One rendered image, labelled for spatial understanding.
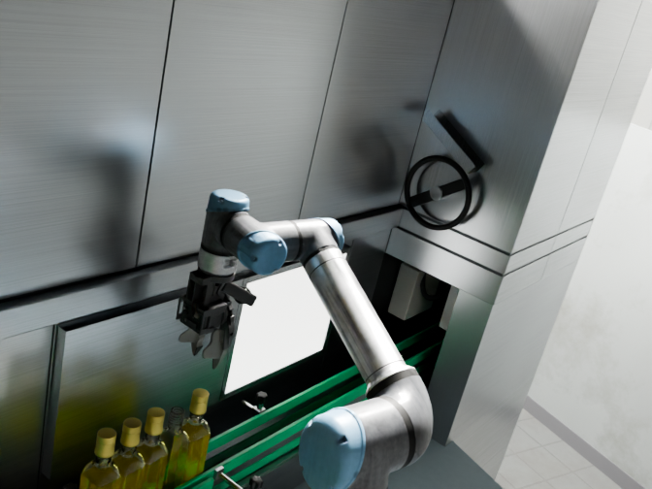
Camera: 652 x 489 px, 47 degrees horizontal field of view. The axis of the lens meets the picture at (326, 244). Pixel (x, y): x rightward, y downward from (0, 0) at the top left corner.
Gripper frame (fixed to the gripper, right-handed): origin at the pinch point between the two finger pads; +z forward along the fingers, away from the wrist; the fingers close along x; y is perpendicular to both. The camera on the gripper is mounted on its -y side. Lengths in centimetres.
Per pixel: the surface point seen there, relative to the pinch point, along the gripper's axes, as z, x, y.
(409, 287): 14, -12, -101
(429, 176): -27, -9, -89
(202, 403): 10.5, 1.4, 0.6
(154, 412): 9.1, 0.1, 12.2
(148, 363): 7.3, -12.2, 4.0
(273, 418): 31.9, -4.2, -33.3
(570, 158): -40, 20, -112
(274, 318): 8.2, -13.3, -36.6
